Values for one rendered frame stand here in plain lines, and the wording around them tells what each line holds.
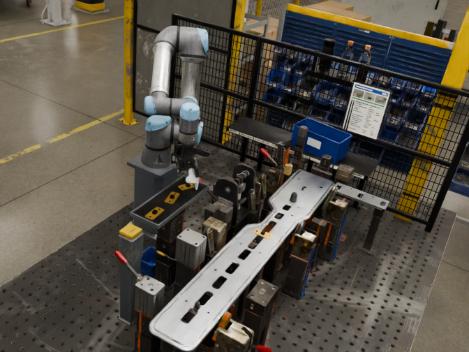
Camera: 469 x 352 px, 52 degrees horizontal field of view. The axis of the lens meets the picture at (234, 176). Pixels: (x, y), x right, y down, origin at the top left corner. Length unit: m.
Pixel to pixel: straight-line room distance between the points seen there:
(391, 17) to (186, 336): 7.59
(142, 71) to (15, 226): 2.03
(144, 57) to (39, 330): 3.33
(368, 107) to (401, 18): 5.94
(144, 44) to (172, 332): 3.61
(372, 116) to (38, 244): 2.38
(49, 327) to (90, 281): 0.29
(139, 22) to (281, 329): 3.47
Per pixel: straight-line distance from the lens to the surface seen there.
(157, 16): 4.76
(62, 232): 3.76
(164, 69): 2.12
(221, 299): 1.83
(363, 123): 2.88
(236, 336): 1.64
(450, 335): 3.56
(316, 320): 2.26
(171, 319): 1.75
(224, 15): 4.32
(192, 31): 2.26
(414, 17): 8.69
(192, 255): 1.90
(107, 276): 2.34
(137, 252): 1.89
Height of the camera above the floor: 2.29
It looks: 31 degrees down
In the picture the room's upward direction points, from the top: 8 degrees clockwise
